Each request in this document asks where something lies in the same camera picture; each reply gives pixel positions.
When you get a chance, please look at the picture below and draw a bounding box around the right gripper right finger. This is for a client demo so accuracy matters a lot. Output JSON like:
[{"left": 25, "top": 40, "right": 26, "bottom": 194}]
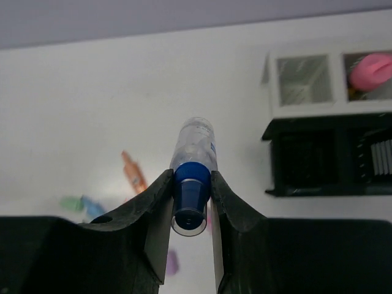
[{"left": 211, "top": 171, "right": 391, "bottom": 293}]

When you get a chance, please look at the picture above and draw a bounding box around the pink cap glue bottle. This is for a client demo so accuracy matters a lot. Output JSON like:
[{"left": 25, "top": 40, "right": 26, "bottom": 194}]
[{"left": 348, "top": 53, "right": 391, "bottom": 91}]

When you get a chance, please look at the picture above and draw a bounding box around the green highlighter cap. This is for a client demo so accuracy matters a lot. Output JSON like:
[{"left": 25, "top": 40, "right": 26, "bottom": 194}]
[{"left": 59, "top": 196, "right": 84, "bottom": 212}]

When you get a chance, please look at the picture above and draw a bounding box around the orange highlighter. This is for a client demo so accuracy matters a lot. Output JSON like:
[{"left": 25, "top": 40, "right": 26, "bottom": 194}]
[{"left": 121, "top": 151, "right": 148, "bottom": 195}]

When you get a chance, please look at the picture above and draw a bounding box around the blue highlighter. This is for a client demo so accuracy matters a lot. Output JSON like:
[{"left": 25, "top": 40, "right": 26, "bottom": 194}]
[{"left": 81, "top": 195, "right": 106, "bottom": 221}]

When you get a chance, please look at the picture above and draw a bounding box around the blue cap clear bottle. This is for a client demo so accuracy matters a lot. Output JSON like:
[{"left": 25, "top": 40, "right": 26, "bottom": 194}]
[{"left": 170, "top": 117, "right": 217, "bottom": 237}]

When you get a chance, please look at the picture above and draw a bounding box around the purple highlighter cap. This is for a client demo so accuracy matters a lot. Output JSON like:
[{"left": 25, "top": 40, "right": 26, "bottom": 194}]
[{"left": 166, "top": 249, "right": 179, "bottom": 276}]

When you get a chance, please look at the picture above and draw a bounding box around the black slotted organizer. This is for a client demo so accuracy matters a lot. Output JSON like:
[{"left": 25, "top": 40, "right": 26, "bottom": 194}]
[{"left": 262, "top": 112, "right": 391, "bottom": 197}]

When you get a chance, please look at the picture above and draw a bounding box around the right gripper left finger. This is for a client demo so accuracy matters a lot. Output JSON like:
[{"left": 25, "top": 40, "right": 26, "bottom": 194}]
[{"left": 1, "top": 169, "right": 173, "bottom": 293}]

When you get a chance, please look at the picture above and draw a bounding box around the white two-cell organizer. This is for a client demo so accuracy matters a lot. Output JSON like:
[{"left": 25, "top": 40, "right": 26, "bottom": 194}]
[{"left": 262, "top": 49, "right": 391, "bottom": 118}]

